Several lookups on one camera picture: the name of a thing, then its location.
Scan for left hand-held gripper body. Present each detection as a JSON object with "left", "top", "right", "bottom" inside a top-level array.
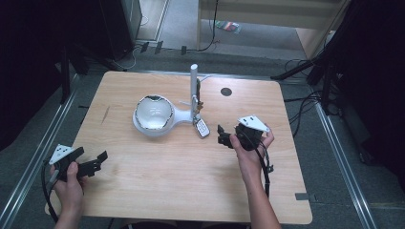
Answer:
[{"left": 49, "top": 143, "right": 86, "bottom": 183}]

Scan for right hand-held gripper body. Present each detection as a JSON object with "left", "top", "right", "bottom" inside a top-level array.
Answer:
[{"left": 234, "top": 114, "right": 271, "bottom": 152}]

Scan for silver car key with fob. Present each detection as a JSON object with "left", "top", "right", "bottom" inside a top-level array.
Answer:
[{"left": 192, "top": 109, "right": 211, "bottom": 139}]

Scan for white key holder stand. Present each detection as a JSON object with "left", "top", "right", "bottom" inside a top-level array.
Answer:
[{"left": 132, "top": 63, "right": 213, "bottom": 138}]

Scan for person's right hand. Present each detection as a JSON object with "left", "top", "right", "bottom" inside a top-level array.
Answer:
[{"left": 229, "top": 128, "right": 276, "bottom": 184}]

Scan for person's left hand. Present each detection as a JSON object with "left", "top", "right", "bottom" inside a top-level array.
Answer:
[{"left": 49, "top": 160, "right": 90, "bottom": 215}]

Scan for white bowl with dark rim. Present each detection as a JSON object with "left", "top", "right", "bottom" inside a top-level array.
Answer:
[{"left": 135, "top": 94, "right": 175, "bottom": 131}]

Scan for black stand legs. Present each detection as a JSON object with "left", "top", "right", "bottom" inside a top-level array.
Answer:
[{"left": 270, "top": 47, "right": 340, "bottom": 111}]

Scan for colourful packet on floor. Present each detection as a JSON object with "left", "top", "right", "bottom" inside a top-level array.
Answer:
[{"left": 215, "top": 20, "right": 243, "bottom": 34}]

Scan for light wooden shelf unit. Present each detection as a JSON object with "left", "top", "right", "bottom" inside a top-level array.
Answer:
[{"left": 196, "top": 0, "right": 352, "bottom": 60}]

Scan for black cabinet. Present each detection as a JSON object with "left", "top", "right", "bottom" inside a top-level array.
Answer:
[{"left": 97, "top": 0, "right": 143, "bottom": 62}]

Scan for metal floor rail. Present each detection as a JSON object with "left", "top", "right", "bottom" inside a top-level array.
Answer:
[
  {"left": 313, "top": 101, "right": 379, "bottom": 229},
  {"left": 0, "top": 74, "right": 80, "bottom": 229}
]

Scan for left hand-held gripper black cable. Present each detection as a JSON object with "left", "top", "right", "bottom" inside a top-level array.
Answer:
[{"left": 40, "top": 157, "right": 61, "bottom": 224}]

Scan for hand-held gripper black cable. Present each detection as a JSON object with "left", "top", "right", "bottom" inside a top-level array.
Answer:
[
  {"left": 40, "top": 157, "right": 61, "bottom": 224},
  {"left": 243, "top": 132, "right": 276, "bottom": 198}
]

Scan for right hand-held gripper black cable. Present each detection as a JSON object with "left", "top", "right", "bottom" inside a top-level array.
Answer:
[{"left": 243, "top": 132, "right": 276, "bottom": 198}]

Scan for bundle of black cables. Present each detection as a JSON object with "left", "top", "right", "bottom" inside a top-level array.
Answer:
[{"left": 282, "top": 58, "right": 324, "bottom": 138}]

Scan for black upright post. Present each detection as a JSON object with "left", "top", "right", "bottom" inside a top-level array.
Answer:
[{"left": 59, "top": 47, "right": 72, "bottom": 105}]

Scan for white floor cable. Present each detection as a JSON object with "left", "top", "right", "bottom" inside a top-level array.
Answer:
[{"left": 109, "top": 47, "right": 142, "bottom": 72}]

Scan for black floor cable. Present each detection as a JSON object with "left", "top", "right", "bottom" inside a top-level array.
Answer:
[{"left": 197, "top": 0, "right": 222, "bottom": 52}]

